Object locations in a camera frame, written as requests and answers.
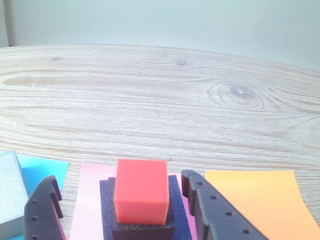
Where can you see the small red cube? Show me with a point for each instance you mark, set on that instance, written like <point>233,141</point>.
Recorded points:
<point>141,190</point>

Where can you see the medium dark block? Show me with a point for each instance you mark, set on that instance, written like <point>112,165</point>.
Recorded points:
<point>180,215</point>

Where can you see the small dark cube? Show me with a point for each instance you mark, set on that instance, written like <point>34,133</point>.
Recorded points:
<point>142,231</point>

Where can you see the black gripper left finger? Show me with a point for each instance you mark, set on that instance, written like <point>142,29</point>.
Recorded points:
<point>42,215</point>

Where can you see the large grey block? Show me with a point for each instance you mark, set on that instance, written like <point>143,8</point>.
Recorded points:
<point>10,190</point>

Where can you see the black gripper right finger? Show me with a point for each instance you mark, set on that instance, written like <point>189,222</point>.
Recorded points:
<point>220,220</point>

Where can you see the orange paper sheet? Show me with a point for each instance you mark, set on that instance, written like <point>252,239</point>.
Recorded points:
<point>262,195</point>

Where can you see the pink paper sheet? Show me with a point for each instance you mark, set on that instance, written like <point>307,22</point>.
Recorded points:
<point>87,200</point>

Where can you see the blue paper sheet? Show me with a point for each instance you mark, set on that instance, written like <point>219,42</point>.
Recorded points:
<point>42,167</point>

